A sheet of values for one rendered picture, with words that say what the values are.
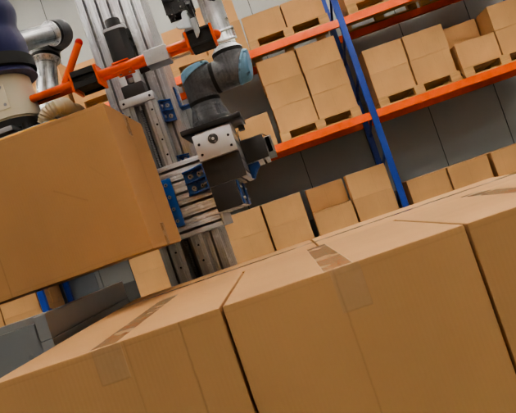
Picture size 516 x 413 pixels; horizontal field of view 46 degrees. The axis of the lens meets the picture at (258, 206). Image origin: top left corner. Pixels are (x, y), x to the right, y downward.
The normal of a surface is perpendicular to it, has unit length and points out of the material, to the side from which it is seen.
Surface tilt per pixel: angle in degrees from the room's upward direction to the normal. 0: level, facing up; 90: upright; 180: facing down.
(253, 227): 90
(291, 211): 90
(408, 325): 90
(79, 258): 90
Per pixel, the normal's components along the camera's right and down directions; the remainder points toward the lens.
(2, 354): -0.04, -0.01
